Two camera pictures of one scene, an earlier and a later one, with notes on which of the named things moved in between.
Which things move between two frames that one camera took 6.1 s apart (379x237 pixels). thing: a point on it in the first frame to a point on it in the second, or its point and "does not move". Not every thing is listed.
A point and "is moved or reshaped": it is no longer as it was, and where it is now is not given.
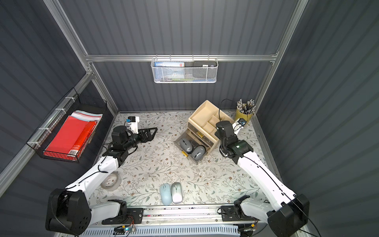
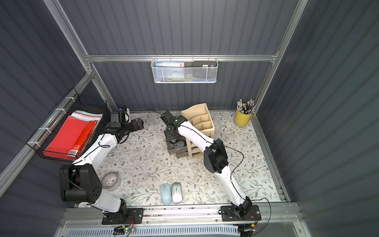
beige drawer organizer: x=202 y=125 is moved or reshaped
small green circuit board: x=123 y=229 does not move
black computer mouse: x=186 y=145 to x=178 y=144
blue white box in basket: x=169 y=70 does not move
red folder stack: x=72 y=136 does not move
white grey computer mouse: x=176 y=189 does not move
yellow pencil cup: x=247 y=116 does not move
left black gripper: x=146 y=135 to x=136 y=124
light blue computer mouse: x=166 y=196 does not move
